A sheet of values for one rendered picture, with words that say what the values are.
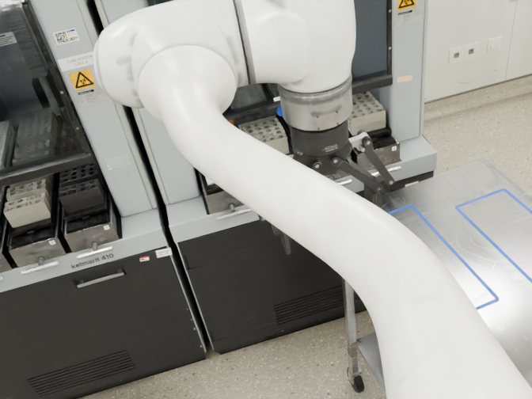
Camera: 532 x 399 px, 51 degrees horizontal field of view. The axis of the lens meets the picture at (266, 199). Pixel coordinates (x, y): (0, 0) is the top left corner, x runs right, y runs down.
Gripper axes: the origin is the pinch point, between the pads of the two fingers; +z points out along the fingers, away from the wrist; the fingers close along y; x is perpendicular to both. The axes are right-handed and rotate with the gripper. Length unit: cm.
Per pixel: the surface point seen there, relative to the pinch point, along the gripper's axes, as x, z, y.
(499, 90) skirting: 186, 115, 160
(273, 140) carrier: 74, 32, 7
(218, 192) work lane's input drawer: 66, 39, -12
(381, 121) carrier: 73, 35, 40
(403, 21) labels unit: 75, 6, 47
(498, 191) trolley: 35, 38, 55
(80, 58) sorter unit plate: 75, -5, -36
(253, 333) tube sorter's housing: 66, 106, -13
